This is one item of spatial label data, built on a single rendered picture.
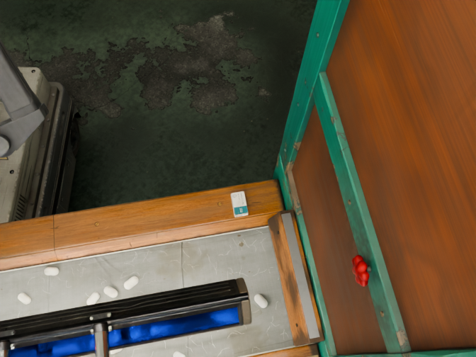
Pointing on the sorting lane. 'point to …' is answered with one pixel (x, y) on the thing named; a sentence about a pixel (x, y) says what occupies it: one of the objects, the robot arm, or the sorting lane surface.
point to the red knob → (360, 270)
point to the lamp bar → (132, 320)
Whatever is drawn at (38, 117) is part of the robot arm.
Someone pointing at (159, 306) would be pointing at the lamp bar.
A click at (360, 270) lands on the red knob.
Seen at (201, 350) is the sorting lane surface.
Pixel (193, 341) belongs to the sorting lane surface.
